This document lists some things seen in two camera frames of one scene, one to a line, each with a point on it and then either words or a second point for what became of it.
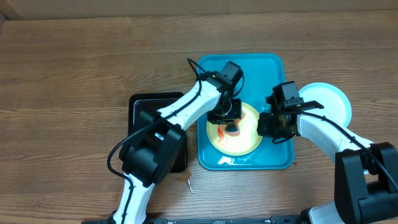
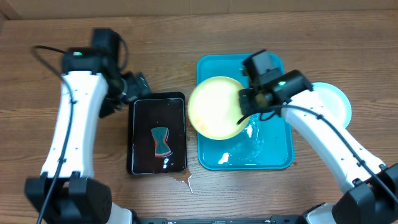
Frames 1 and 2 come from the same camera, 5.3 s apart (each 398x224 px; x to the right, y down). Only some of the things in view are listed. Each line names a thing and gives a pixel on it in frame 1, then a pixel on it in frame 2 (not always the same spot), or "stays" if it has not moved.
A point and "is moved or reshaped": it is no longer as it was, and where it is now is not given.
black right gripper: x=268 y=131 to x=245 y=102
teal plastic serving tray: x=261 y=71 stays
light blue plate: x=336 y=105 stays
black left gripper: x=236 y=111 to x=134 y=91
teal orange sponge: x=232 y=129 is moved or reshaped
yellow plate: x=247 y=142 is moved or reshaped
